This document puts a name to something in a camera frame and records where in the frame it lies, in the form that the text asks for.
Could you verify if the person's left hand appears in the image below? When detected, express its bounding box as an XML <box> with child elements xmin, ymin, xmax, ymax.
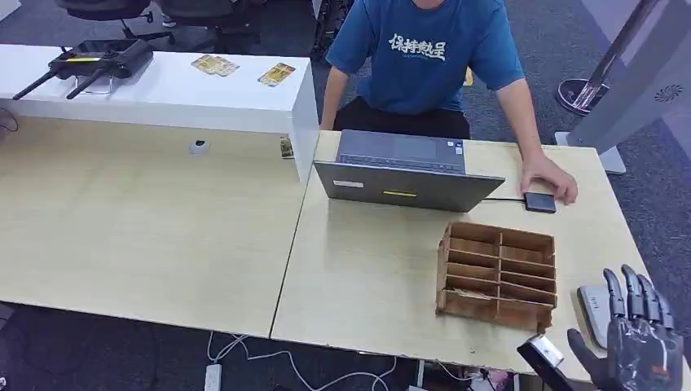
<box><xmin>519</xmin><ymin>152</ymin><xmax>579</xmax><ymax>205</ymax></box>

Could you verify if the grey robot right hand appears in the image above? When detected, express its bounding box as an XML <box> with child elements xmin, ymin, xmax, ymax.
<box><xmin>566</xmin><ymin>264</ymin><xmax>684</xmax><ymax>391</ymax></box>

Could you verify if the golden printed card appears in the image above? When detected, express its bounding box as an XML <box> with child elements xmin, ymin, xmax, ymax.
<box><xmin>214</xmin><ymin>57</ymin><xmax>240</xmax><ymax>78</ymax></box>
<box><xmin>257</xmin><ymin>62</ymin><xmax>297</xmax><ymax>88</ymax></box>
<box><xmin>191</xmin><ymin>54</ymin><xmax>223</xmax><ymax>74</ymax></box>

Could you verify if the black external drive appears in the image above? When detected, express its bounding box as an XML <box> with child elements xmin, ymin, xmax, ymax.
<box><xmin>523</xmin><ymin>191</ymin><xmax>557</xmax><ymax>215</ymax></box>

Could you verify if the grey flat pad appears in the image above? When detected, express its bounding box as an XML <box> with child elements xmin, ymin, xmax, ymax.
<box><xmin>576</xmin><ymin>284</ymin><xmax>614</xmax><ymax>351</ymax></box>

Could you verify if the chrome pole stand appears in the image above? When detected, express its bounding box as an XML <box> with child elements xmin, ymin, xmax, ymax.
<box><xmin>557</xmin><ymin>0</ymin><xmax>664</xmax><ymax>116</ymax></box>

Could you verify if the wooden slotted card box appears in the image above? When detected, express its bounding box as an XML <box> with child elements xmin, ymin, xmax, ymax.
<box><xmin>434</xmin><ymin>221</ymin><xmax>558</xmax><ymax>335</ymax></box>

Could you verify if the white panel stand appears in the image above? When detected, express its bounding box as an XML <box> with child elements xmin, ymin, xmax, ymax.
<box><xmin>554</xmin><ymin>0</ymin><xmax>691</xmax><ymax>175</ymax></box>

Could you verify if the grey laptop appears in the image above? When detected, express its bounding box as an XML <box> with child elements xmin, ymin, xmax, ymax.
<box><xmin>313</xmin><ymin>129</ymin><xmax>506</xmax><ymax>213</ymax></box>

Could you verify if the person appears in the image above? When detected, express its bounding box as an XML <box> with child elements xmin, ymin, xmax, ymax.
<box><xmin>319</xmin><ymin>0</ymin><xmax>579</xmax><ymax>205</ymax></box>

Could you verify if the black chair base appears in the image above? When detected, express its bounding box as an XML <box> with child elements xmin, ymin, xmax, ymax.
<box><xmin>310</xmin><ymin>0</ymin><xmax>354</xmax><ymax>61</ymax></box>

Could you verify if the black office chair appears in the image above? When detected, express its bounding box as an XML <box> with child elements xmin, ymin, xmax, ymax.
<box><xmin>159</xmin><ymin>0</ymin><xmax>266</xmax><ymax>54</ymax></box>
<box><xmin>54</xmin><ymin>0</ymin><xmax>177</xmax><ymax>46</ymax></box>

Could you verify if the white raised desk shelf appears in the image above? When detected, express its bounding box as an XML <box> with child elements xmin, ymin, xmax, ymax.
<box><xmin>0</xmin><ymin>44</ymin><xmax>320</xmax><ymax>186</ymax></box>

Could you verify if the black router with antennas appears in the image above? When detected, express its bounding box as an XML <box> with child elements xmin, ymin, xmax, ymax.
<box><xmin>11</xmin><ymin>38</ymin><xmax>156</xmax><ymax>102</ymax></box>

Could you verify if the clear router stand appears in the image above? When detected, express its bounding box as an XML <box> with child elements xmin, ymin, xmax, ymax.
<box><xmin>73</xmin><ymin>75</ymin><xmax>116</xmax><ymax>96</ymax></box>

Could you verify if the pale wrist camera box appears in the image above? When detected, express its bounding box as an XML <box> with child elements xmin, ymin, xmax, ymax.
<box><xmin>516</xmin><ymin>334</ymin><xmax>574</xmax><ymax>391</ymax></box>

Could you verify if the white floor cable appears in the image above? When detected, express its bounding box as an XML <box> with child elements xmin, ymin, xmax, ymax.
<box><xmin>206</xmin><ymin>332</ymin><xmax>398</xmax><ymax>391</ymax></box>

